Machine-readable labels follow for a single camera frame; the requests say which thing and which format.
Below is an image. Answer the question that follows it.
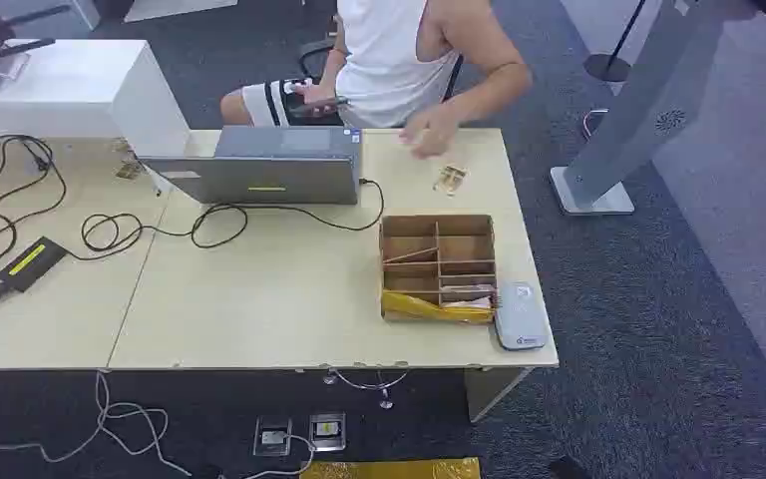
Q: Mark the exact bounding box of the wooden compartment box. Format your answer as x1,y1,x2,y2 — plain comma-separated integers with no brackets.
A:
378,213,499,326

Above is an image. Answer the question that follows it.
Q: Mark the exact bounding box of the yellow card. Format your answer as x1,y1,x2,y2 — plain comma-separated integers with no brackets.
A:
382,289,496,324

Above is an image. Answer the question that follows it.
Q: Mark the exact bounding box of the person's left hand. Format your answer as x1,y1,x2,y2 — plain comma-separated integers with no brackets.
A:
399,105,462,160

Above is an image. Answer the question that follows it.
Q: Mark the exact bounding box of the person's hand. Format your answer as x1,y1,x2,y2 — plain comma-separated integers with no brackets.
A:
294,82,338,118
399,105,462,160

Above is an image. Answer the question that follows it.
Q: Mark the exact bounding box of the grey laptop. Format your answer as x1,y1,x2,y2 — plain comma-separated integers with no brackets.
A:
140,125,364,207

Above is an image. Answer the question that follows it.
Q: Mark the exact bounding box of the black smartphone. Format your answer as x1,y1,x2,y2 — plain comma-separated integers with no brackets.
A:
287,96,351,119

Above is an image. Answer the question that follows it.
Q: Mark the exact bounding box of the grey card reader device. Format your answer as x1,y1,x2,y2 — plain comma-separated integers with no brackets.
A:
494,281,551,351

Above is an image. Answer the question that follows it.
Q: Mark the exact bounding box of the person's right hand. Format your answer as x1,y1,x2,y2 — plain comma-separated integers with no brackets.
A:
294,82,338,118

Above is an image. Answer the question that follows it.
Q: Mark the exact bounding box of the person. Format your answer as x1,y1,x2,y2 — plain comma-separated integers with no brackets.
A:
219,0,534,160

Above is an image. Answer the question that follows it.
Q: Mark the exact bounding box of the floor socket box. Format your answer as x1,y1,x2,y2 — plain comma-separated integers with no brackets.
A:
252,416,293,459
308,412,347,453

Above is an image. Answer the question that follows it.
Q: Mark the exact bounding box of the yellow foil sheet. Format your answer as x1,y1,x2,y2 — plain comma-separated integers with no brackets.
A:
299,457,482,479

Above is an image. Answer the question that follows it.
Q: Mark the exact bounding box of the grey kiosk stand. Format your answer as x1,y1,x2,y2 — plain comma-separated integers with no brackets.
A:
549,0,758,218

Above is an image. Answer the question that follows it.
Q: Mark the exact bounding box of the white cabinet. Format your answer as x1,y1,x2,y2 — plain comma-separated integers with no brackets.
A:
0,38,192,159

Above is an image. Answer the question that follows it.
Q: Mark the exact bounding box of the black power adapter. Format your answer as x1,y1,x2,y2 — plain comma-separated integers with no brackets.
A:
0,237,70,293

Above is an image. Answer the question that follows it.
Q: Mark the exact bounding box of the black laptop power cable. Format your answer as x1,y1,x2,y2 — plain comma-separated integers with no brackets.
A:
80,177,386,253

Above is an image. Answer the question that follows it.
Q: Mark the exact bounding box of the black stanchion post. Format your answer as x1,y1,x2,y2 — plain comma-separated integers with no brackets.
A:
583,0,648,83

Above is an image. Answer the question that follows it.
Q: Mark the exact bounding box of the white cable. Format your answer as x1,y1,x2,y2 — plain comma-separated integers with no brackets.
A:
0,369,192,478

